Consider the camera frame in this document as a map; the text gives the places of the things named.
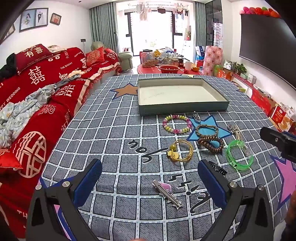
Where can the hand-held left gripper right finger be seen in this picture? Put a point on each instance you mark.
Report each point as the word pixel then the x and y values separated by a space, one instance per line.
pixel 211 183

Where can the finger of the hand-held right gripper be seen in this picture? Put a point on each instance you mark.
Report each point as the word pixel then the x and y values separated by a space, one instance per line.
pixel 271 135

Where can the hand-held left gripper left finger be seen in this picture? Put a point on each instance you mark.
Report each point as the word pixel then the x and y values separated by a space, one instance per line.
pixel 89 183

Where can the silver metal hair clip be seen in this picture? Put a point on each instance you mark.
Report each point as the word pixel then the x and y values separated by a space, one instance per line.
pixel 238 134

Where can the silver hair clip with stars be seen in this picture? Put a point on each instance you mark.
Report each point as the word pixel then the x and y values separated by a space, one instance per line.
pixel 166 192

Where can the gold bangle with yellow flower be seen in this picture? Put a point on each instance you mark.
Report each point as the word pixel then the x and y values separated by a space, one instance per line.
pixel 172 147

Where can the grey-green shallow cardboard box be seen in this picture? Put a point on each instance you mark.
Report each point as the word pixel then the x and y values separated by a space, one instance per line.
pixel 175 92

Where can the person's right forearm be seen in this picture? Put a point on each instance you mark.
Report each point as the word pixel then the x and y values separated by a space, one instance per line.
pixel 291 217

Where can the black claw hair clip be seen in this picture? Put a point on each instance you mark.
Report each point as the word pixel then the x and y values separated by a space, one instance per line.
pixel 218 169

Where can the red box with waffle picture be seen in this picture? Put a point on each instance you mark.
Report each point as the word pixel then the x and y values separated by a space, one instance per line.
pixel 281 117

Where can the red television cabinet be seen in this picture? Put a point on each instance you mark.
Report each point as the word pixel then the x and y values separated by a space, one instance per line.
pixel 259 97

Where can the grey checked tablecloth with stars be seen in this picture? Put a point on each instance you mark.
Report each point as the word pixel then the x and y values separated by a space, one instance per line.
pixel 115 129

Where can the silver heart pendant clip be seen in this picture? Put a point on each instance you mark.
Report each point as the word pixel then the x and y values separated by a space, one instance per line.
pixel 197 118

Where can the green potted plant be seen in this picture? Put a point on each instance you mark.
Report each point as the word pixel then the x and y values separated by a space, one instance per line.
pixel 239 67

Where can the green orange bag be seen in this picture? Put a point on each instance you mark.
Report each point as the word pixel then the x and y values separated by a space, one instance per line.
pixel 222 73

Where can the plain red cushion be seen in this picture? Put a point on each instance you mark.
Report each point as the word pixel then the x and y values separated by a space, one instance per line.
pixel 8 162

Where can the light blue floral blanket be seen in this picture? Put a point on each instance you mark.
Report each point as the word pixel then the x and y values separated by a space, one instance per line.
pixel 13 115

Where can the red printed sofa cover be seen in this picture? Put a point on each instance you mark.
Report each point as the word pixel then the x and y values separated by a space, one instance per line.
pixel 32 92

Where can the grey pink braided cushion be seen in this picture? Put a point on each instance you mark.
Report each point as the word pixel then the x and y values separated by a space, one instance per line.
pixel 69 77

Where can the blue white paper bag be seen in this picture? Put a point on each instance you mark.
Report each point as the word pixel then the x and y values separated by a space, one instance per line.
pixel 200 53

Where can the white cup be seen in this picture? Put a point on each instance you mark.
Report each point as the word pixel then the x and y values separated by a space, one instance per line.
pixel 188 65

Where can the red plastic basin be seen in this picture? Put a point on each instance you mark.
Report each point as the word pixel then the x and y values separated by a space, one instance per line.
pixel 169 69

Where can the row of red plush flowers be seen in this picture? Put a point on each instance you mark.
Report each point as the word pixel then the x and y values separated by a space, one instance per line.
pixel 259 11

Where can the red cushion with round pattern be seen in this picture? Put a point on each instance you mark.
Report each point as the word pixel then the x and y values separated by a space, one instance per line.
pixel 95 56

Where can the red round table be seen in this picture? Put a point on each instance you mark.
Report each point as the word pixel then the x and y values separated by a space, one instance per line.
pixel 148 69

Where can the light green armchair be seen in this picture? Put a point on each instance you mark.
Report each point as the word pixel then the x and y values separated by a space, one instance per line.
pixel 124 58

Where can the grey-green curtain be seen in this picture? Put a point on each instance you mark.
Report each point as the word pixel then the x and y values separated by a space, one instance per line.
pixel 199 25
pixel 103 25

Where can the clear jar of nuts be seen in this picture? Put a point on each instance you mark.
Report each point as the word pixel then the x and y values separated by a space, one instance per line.
pixel 149 61

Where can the red pillow with white characters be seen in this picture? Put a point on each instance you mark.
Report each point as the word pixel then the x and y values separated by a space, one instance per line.
pixel 32 55

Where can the black cloth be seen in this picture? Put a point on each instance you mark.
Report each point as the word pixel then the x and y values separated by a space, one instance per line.
pixel 8 67

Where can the hanging laundry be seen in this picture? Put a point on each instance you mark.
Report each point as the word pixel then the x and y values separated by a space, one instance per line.
pixel 161 9

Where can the black wall television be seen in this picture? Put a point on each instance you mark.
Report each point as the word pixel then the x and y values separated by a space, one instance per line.
pixel 266 44

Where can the small picture frame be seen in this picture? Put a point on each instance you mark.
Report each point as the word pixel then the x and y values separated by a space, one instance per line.
pixel 55 19

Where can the large double picture frame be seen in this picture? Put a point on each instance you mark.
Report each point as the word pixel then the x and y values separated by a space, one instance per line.
pixel 33 19

